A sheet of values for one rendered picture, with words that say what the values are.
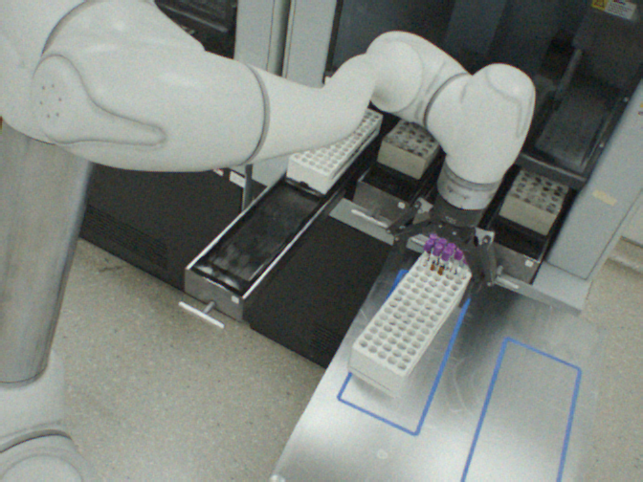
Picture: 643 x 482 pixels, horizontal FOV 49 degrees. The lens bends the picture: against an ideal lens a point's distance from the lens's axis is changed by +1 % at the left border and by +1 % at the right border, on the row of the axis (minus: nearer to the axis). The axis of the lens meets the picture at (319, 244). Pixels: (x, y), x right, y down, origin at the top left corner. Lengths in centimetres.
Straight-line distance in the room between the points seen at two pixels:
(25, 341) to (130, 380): 125
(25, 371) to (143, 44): 52
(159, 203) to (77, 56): 151
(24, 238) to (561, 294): 115
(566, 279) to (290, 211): 64
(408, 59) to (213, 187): 96
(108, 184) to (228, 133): 157
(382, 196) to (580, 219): 43
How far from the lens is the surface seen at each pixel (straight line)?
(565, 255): 165
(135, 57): 59
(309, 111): 71
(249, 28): 170
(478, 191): 106
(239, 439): 208
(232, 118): 62
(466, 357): 131
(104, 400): 215
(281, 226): 147
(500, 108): 98
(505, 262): 159
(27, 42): 69
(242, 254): 140
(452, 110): 102
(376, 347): 119
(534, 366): 135
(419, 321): 126
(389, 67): 102
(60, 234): 84
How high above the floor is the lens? 181
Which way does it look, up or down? 44 degrees down
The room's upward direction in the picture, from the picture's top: 12 degrees clockwise
